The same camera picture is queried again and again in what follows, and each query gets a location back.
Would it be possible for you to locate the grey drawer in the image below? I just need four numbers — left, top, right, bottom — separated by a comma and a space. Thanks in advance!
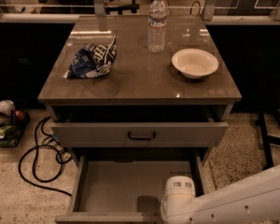
51, 121, 228, 148
55, 157, 206, 224

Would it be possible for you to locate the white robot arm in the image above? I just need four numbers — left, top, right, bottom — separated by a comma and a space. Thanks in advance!
161, 164, 280, 224

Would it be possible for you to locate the grey drawer cabinet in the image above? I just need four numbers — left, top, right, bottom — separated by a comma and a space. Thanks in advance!
38, 16, 241, 160

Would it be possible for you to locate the grey top drawer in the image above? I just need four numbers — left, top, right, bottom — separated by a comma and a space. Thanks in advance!
51, 121, 228, 148

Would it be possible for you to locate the white bowl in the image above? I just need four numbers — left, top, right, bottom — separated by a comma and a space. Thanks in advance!
172, 49, 218, 79

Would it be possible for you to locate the blue white chip bag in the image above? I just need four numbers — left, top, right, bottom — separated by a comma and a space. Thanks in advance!
63, 37, 117, 79

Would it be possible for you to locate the clear plastic water bottle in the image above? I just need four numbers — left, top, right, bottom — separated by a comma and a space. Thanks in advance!
147, 0, 167, 53

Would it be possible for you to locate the black metal stand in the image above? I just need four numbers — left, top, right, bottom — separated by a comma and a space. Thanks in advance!
255, 113, 280, 169

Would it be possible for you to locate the pile of toys on mat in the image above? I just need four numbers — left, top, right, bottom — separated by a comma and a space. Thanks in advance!
0, 100, 30, 147

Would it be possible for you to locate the black floor cable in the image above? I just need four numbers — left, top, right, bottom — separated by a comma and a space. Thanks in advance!
17, 116, 73, 198

